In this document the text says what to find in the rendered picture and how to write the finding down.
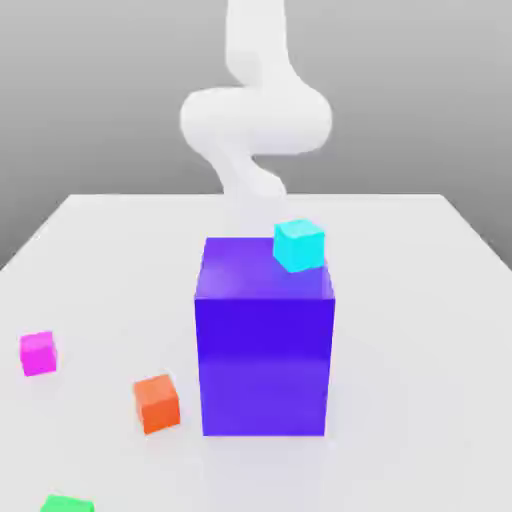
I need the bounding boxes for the small cyan cube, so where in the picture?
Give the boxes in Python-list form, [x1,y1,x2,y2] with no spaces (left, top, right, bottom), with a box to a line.
[272,218,326,274]

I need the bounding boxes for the small orange cube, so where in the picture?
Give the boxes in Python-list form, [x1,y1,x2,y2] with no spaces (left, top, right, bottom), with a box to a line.
[132,373,182,436]

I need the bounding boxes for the small magenta cube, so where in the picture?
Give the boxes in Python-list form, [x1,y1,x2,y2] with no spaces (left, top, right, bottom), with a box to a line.
[18,330,58,378]

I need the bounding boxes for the small green cube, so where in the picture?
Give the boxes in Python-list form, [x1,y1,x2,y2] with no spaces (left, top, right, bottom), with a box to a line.
[39,493,96,512]

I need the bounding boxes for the large purple box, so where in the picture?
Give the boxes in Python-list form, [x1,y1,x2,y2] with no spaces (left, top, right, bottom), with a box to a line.
[193,236,336,438]

